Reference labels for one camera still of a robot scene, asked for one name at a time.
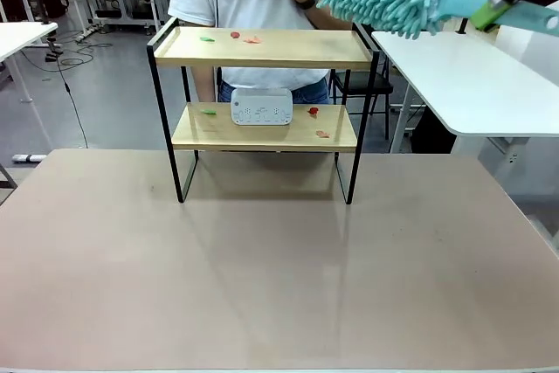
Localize black folding chair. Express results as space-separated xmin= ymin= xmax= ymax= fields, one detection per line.
xmin=329 ymin=67 xmax=394 ymax=141

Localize person's left forearm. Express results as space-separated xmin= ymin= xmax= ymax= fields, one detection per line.
xmin=303 ymin=0 xmax=355 ymax=31

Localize black floor cable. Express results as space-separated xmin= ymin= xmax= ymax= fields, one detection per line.
xmin=19 ymin=31 xmax=114 ymax=149

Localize person's right forearm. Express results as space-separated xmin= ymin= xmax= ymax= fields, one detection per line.
xmin=192 ymin=67 xmax=219 ymax=104

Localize small white desk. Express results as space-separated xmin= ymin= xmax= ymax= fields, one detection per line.
xmin=0 ymin=21 xmax=59 ymax=151

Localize large white table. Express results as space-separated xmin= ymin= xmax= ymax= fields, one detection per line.
xmin=370 ymin=30 xmax=559 ymax=155

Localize black backpack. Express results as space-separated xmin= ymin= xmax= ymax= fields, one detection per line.
xmin=41 ymin=0 xmax=70 ymax=19

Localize blue jeans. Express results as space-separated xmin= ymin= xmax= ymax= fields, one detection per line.
xmin=217 ymin=77 xmax=331 ymax=106

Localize white digital clock box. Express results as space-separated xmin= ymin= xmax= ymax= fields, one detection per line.
xmin=230 ymin=87 xmax=293 ymax=128

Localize two-tier wooden shelf black frame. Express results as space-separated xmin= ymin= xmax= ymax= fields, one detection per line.
xmin=146 ymin=17 xmax=380 ymax=206

